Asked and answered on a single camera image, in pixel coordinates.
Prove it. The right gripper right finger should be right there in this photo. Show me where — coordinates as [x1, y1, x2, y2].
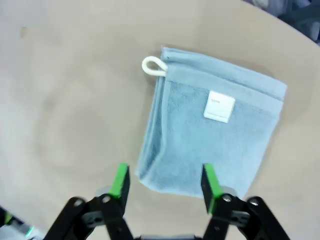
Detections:
[201, 163, 292, 240]

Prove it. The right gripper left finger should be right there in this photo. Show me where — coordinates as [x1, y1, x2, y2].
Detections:
[46, 163, 136, 240]

